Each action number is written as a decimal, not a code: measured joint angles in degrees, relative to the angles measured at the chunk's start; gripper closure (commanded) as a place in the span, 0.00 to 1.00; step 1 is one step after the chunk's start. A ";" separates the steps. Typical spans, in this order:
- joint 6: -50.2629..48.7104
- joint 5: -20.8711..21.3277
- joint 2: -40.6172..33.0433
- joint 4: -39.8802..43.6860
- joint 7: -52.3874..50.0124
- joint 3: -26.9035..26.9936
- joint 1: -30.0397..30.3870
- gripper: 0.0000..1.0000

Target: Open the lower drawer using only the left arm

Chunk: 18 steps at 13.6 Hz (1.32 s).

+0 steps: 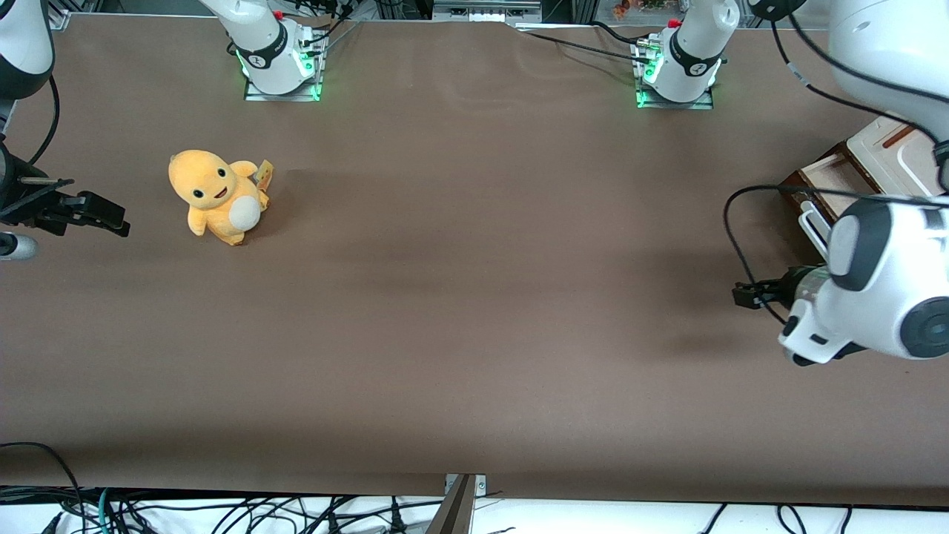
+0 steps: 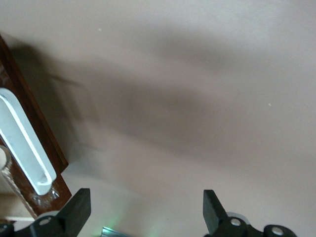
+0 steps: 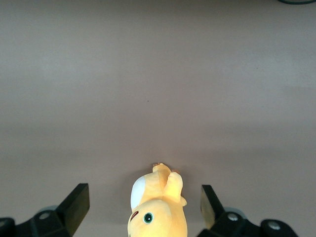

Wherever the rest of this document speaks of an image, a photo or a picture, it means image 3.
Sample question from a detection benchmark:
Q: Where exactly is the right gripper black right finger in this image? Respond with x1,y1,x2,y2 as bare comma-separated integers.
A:
199,184,297,237

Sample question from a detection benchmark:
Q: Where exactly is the yellow plush toy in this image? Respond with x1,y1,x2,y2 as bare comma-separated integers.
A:
127,162,188,237

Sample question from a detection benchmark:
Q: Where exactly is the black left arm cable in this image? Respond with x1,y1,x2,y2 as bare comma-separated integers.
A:
276,0,316,5

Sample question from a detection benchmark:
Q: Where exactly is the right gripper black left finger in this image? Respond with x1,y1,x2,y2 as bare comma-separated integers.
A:
0,183,90,237

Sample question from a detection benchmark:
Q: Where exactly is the large table cover sheet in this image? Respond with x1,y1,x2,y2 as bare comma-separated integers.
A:
0,0,316,237

